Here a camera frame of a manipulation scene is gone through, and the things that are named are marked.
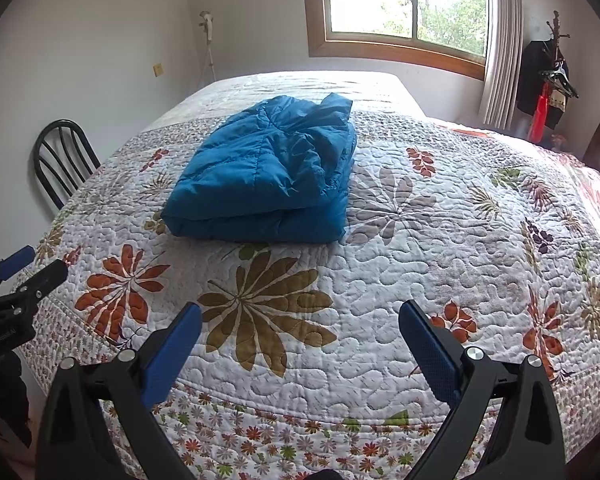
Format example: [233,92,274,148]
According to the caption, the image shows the white wall handset with cable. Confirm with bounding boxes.
[198,10,217,82]

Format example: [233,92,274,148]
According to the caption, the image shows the black metal chair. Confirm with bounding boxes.
[33,119,102,211]

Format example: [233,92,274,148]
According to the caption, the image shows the floral quilted bedspread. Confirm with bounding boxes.
[17,71,600,480]

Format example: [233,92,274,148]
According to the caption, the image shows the black hanging garment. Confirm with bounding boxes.
[516,40,572,129]

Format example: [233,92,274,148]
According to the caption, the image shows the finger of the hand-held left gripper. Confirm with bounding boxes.
[0,245,37,291]
[0,259,70,321]

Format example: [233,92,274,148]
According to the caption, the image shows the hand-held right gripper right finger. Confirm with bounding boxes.
[397,300,566,480]

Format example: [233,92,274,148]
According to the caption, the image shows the blue puffer jacket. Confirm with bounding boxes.
[160,92,358,246]

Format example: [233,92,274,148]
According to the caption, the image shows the pink floral blanket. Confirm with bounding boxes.
[562,151,600,281]

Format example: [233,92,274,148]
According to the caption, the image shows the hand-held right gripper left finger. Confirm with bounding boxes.
[35,302,203,480]

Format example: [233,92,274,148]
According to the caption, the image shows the white pleated curtain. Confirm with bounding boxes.
[480,0,524,128]

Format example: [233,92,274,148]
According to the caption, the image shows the black clothes hangers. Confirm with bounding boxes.
[539,66,580,99]

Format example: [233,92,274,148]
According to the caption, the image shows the person's dark clothing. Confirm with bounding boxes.
[0,350,33,448]

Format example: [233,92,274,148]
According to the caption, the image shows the dark wooden coat rack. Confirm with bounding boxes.
[545,10,572,72]

